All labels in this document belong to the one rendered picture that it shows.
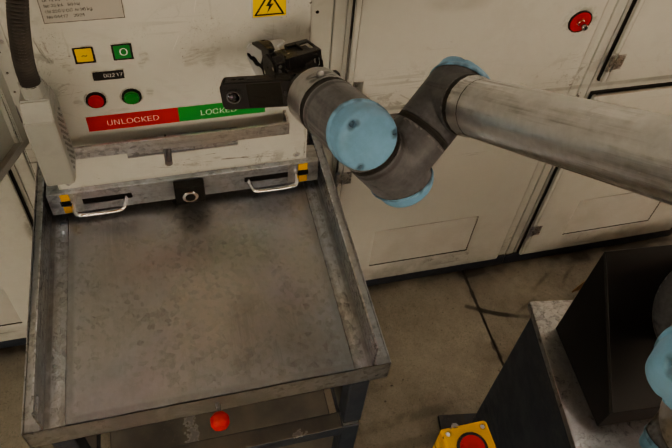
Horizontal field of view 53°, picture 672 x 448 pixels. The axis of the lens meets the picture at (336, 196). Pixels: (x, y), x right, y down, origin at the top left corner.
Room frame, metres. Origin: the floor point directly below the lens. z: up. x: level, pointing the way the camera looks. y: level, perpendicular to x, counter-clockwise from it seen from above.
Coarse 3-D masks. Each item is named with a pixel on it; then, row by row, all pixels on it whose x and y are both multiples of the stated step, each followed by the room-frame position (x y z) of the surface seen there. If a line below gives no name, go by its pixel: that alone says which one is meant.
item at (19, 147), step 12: (0, 72) 1.01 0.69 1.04; (0, 84) 0.99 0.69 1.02; (12, 108) 1.00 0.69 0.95; (0, 120) 0.99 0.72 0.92; (0, 132) 0.98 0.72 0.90; (24, 132) 1.01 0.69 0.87; (0, 144) 0.96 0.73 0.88; (12, 144) 0.99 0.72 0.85; (24, 144) 0.99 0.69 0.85; (0, 156) 0.95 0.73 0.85; (12, 156) 0.95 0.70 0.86; (0, 168) 0.92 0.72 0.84; (0, 180) 0.89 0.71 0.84
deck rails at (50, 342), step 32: (320, 160) 0.98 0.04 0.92; (320, 192) 0.95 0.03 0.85; (64, 224) 0.79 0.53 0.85; (320, 224) 0.86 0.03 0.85; (64, 256) 0.71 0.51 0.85; (64, 288) 0.64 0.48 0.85; (352, 288) 0.70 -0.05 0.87; (64, 320) 0.58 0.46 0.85; (352, 320) 0.64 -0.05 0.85; (64, 352) 0.52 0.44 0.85; (352, 352) 0.58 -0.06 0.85; (32, 384) 0.43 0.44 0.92; (64, 384) 0.46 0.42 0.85; (64, 416) 0.41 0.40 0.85
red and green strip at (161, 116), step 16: (144, 112) 0.87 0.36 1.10; (160, 112) 0.88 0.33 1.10; (176, 112) 0.89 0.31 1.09; (192, 112) 0.90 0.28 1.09; (208, 112) 0.91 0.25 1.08; (224, 112) 0.92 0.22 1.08; (240, 112) 0.93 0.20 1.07; (256, 112) 0.94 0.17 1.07; (96, 128) 0.85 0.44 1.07; (112, 128) 0.85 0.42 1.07
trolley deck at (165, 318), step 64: (128, 256) 0.73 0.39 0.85; (192, 256) 0.75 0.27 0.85; (256, 256) 0.76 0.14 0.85; (320, 256) 0.78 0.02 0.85; (128, 320) 0.59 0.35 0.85; (192, 320) 0.61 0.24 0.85; (256, 320) 0.62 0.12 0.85; (320, 320) 0.64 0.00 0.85; (128, 384) 0.47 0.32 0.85; (192, 384) 0.49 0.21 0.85; (256, 384) 0.50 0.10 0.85; (320, 384) 0.53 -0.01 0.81
